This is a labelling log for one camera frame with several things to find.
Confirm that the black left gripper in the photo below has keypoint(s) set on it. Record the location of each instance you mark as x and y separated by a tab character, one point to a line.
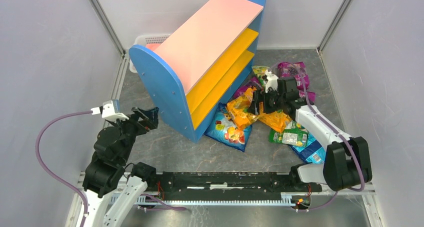
142	118

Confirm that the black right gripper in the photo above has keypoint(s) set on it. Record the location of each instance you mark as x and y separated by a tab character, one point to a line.
262	102

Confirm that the orange candy bag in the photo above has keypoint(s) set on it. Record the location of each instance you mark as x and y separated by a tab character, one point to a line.
238	109
277	120

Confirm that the blue Slendy candy bag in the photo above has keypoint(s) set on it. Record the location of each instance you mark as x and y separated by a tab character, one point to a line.
223	130

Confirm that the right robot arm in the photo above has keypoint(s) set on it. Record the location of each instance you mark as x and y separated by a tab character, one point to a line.
347	163

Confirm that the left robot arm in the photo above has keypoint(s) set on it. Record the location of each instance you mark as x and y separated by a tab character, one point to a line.
108	163

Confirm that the purple candy bag left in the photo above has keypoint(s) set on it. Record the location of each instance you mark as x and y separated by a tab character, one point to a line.
252	82

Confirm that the purple candy bag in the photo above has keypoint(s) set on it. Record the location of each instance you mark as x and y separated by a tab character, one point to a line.
311	95
296	70
252	82

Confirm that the yellow green Fox's candy bag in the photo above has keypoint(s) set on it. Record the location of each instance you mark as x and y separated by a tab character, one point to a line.
260	72

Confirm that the purple candy bag top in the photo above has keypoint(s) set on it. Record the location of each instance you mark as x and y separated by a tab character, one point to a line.
296	70

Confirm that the purple candy bag right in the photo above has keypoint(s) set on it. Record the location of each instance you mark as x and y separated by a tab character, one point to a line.
311	95

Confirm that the blue pink yellow shelf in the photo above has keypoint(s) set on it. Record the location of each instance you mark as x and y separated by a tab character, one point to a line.
201	64

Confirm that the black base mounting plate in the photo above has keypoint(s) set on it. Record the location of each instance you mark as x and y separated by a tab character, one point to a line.
228	186

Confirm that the white plastic basket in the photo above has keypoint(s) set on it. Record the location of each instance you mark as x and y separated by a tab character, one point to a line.
149	40

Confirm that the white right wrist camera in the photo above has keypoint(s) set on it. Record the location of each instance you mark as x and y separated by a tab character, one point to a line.
271	81

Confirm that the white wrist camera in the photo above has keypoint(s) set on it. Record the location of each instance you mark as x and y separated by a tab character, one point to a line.
110	111
271	81

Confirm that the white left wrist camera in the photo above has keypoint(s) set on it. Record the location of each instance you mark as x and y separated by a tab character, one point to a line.
110	111

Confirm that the white slotted cable duct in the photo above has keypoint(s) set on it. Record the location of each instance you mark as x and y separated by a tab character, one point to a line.
143	200

